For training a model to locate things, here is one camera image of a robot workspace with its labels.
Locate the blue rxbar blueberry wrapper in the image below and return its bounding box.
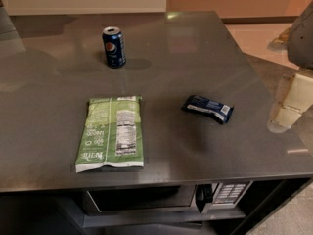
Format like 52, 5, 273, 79
182, 95, 234, 124

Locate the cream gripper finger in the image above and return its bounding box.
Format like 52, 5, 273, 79
268, 102, 301, 129
276, 70, 313, 113

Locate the grey microwave oven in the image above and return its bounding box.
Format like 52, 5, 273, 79
82, 181, 252, 214

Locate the blue pepsi soda can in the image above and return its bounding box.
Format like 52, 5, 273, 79
102, 26, 126, 69

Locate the green jalapeno chip bag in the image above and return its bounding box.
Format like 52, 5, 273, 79
75, 96, 144, 173

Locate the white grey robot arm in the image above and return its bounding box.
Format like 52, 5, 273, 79
267, 1, 313, 133

